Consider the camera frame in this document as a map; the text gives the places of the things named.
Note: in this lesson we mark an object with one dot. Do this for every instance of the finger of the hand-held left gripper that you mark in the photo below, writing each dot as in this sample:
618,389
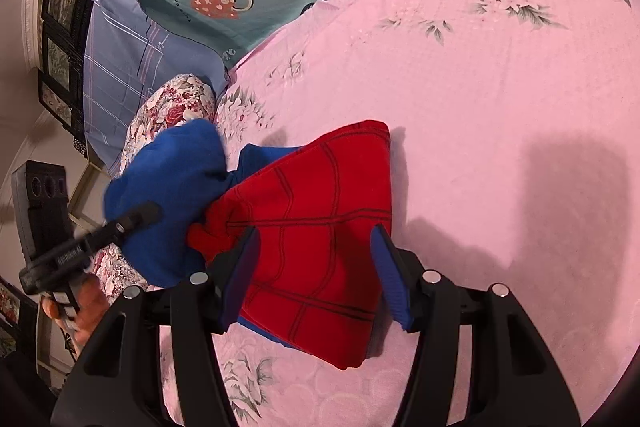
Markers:
132,218

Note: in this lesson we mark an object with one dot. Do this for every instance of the blue and red pants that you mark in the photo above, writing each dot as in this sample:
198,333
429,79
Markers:
310,217

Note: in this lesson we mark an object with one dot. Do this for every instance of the blue-grey plaid pillow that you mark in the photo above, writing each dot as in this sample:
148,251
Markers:
125,82

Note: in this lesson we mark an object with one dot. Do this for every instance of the red floral quilt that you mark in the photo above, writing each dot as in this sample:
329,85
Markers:
170,107

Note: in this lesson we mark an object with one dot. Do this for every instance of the pink floral blanket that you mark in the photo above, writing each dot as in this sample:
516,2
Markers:
500,82

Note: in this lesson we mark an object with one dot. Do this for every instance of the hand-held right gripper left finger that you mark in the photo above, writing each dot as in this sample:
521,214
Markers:
237,287

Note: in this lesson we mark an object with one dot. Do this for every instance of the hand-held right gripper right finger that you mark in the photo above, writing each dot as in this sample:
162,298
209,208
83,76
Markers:
392,287

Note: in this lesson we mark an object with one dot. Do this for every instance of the person's left hand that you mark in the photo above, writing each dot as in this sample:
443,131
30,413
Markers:
87,307

